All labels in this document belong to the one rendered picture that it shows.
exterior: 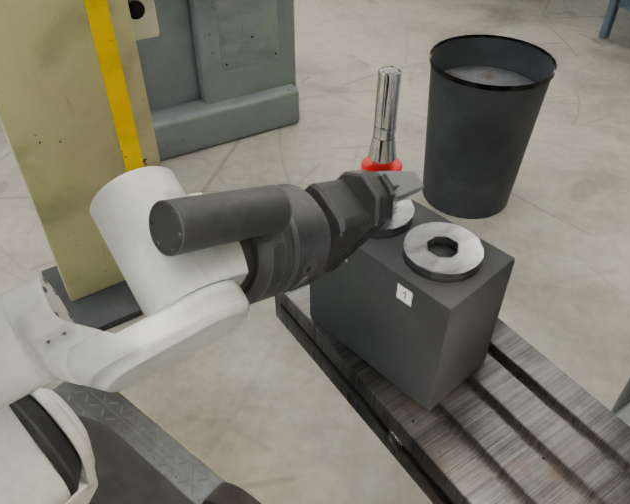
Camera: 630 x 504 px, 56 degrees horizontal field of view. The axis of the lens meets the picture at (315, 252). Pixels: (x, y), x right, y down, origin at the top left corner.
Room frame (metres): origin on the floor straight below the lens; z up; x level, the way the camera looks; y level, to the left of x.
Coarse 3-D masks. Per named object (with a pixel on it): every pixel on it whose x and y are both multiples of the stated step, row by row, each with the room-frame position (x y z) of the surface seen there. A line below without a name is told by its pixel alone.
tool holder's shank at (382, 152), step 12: (384, 72) 0.57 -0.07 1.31; (396, 72) 0.57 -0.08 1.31; (384, 84) 0.57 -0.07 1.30; (396, 84) 0.57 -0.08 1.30; (384, 96) 0.57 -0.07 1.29; (396, 96) 0.57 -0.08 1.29; (384, 108) 0.57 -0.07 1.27; (396, 108) 0.57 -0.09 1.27; (384, 120) 0.57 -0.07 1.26; (396, 120) 0.57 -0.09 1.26; (384, 132) 0.56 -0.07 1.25; (372, 144) 0.57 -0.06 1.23; (384, 144) 0.56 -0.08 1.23; (372, 156) 0.57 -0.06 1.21; (384, 156) 0.56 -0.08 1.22; (396, 156) 0.57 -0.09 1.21
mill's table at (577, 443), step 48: (336, 384) 0.51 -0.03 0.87; (384, 384) 0.46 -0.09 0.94; (480, 384) 0.46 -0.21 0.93; (528, 384) 0.47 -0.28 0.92; (576, 384) 0.46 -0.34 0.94; (384, 432) 0.42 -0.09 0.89; (432, 432) 0.39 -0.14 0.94; (480, 432) 0.39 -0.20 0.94; (528, 432) 0.39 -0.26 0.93; (576, 432) 0.39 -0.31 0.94; (624, 432) 0.39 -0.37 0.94; (432, 480) 0.35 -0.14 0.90; (480, 480) 0.33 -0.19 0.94; (528, 480) 0.33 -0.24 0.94; (576, 480) 0.34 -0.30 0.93; (624, 480) 0.33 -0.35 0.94
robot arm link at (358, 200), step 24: (288, 192) 0.38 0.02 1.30; (312, 192) 0.41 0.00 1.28; (336, 192) 0.41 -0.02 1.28; (360, 192) 0.42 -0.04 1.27; (384, 192) 0.42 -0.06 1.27; (312, 216) 0.37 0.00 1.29; (336, 216) 0.38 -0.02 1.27; (360, 216) 0.40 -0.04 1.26; (384, 216) 0.41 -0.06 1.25; (312, 240) 0.35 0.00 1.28; (336, 240) 0.38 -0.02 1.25; (360, 240) 0.41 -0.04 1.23; (312, 264) 0.34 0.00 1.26; (336, 264) 0.42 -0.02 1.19; (288, 288) 0.33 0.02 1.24
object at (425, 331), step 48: (384, 240) 0.53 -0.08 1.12; (432, 240) 0.52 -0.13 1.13; (480, 240) 0.53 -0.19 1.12; (336, 288) 0.54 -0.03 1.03; (384, 288) 0.48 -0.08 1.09; (432, 288) 0.45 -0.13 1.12; (480, 288) 0.45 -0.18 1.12; (336, 336) 0.54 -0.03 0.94; (384, 336) 0.48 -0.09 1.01; (432, 336) 0.43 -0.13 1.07; (480, 336) 0.47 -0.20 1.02; (432, 384) 0.42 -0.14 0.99
